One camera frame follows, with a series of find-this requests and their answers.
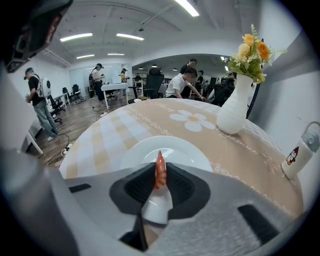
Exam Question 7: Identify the white ribbed vase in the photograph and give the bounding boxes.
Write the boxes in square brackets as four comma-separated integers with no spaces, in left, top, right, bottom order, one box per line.
[216,73,255,136]

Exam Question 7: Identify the white desk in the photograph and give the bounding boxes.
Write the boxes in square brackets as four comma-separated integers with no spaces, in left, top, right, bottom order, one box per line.
[20,117,45,156]
[100,82,129,111]

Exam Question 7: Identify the black high-back office chair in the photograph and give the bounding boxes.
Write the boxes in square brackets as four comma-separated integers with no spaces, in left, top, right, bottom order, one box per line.
[143,67,165,100]

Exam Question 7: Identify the white power strip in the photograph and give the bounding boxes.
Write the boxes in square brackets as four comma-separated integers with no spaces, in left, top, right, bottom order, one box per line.
[61,143,74,156]

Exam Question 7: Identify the black head-worn camera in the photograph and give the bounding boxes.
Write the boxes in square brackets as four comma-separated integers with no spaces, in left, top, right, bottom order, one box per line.
[0,0,74,74]

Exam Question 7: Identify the white backpack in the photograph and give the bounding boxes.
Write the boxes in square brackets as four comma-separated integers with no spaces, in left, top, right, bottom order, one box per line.
[36,77,52,99]

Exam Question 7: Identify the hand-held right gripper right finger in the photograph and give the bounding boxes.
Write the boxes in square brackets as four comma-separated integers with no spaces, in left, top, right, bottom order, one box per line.
[149,161,305,256]

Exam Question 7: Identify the black floor cable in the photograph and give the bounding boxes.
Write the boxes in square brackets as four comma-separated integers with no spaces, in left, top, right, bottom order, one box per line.
[44,133,71,166]

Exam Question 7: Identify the white round plate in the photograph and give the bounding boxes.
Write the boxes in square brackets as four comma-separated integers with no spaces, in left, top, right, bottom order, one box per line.
[119,135,214,225]

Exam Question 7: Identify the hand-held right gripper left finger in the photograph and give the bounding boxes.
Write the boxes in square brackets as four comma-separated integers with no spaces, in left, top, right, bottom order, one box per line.
[64,161,157,252]

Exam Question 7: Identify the white bottle with penguin print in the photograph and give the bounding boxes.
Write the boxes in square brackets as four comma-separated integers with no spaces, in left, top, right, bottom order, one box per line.
[280,121,320,181]

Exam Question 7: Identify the orange shrimp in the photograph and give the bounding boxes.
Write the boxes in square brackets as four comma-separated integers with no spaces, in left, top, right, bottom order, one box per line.
[153,150,167,190]

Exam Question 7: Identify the orange and yellow flower bouquet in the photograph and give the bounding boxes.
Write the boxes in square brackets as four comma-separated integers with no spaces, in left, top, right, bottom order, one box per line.
[225,23,288,85]

